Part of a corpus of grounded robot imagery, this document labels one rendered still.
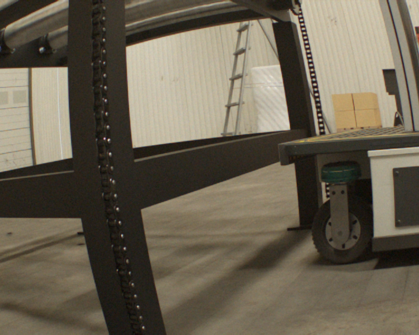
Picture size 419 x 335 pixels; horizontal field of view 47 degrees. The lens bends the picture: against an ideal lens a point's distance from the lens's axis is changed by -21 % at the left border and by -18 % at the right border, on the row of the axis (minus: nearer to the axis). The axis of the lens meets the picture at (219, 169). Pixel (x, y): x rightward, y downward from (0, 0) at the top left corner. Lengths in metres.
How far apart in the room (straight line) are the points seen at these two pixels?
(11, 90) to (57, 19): 11.51
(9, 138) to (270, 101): 6.54
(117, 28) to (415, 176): 0.72
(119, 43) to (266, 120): 8.79
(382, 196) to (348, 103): 8.14
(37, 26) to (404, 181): 1.26
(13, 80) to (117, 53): 12.45
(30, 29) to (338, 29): 10.17
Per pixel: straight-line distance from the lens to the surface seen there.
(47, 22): 1.75
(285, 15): 2.00
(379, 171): 1.23
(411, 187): 1.22
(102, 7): 0.80
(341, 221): 1.35
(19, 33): 1.85
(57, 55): 2.27
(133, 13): 1.87
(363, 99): 9.30
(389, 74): 6.33
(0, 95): 12.87
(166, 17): 2.13
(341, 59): 11.52
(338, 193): 1.33
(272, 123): 9.59
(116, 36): 0.88
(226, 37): 12.29
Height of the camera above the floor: 0.38
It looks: 4 degrees down
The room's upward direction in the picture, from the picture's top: 7 degrees counter-clockwise
